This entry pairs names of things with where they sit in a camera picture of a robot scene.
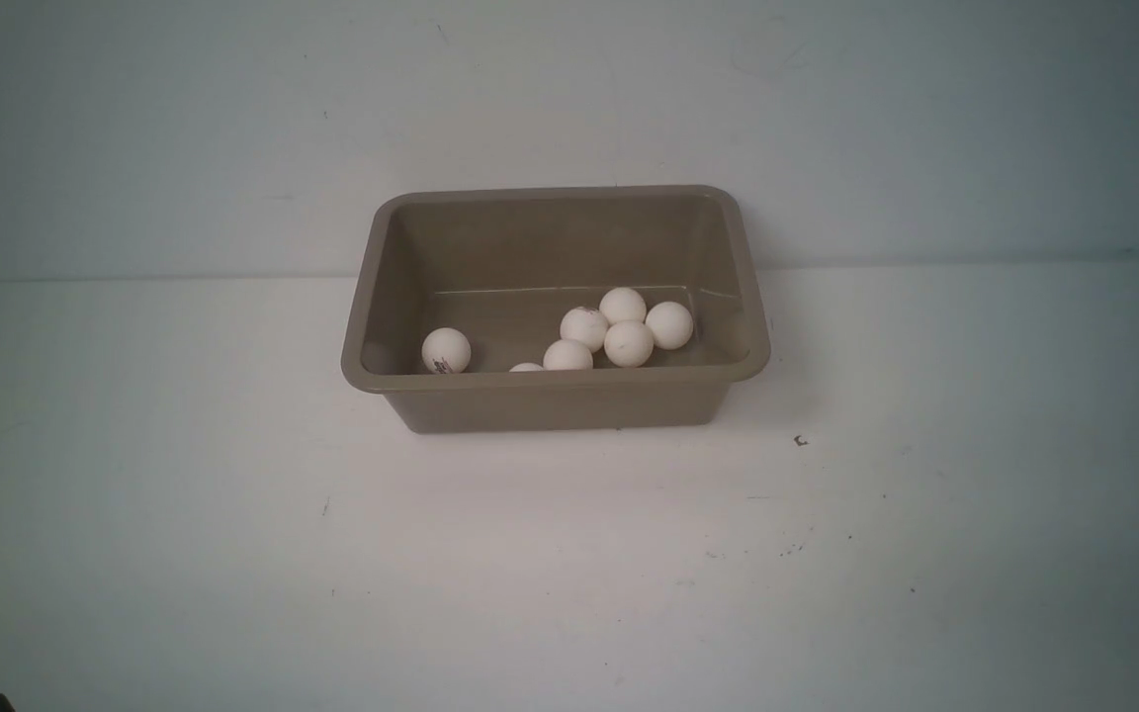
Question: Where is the tan plastic bin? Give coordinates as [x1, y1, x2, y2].
[341, 185, 771, 434]

